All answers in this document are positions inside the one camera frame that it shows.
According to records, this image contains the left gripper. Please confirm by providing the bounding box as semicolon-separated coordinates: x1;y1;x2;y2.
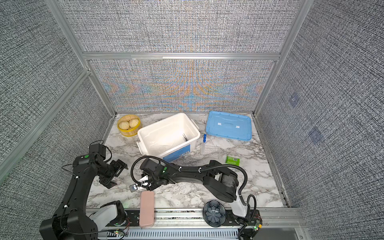
99;158;129;188

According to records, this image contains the clear plastic funnel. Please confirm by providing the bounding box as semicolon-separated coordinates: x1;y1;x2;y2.
158;145;168;154

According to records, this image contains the white plastic storage bin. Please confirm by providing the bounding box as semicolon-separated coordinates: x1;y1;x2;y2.
137;113;201;163

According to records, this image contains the blue-capped test tube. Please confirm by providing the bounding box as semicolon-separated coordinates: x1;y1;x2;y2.
200;134;220;155

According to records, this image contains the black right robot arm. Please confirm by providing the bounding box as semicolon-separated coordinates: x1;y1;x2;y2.
132;156;257;224

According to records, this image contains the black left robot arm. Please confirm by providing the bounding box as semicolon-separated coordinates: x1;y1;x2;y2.
39;154;128;240

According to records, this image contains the pink rectangular case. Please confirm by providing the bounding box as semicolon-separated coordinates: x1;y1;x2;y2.
139;191;155;228

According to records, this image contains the left steamed bun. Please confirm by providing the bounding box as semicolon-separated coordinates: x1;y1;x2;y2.
119;121;130;130

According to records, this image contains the steamed bun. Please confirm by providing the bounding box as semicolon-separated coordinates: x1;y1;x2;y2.
119;121;130;130
129;119;140;128

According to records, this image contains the yellow bamboo steamer basket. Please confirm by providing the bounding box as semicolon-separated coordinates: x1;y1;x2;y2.
117;115;142;137

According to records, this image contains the right steamed bun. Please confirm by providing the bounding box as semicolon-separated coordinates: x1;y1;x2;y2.
129;119;140;128

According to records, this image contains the black flower-shaped dish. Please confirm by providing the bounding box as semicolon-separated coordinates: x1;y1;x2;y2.
202;200;226;228

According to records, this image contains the green packet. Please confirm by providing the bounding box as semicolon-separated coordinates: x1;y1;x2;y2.
226;156;240;166

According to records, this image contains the blue plastic bin lid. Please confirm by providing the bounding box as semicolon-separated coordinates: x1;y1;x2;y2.
206;111;252;141

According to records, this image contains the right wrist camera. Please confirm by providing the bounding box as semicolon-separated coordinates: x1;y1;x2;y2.
129;176;151;193

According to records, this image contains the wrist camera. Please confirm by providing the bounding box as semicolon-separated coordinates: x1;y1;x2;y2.
129;176;151;193
89;144;106;160

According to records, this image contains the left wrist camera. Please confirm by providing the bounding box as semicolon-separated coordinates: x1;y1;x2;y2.
89;144;106;160

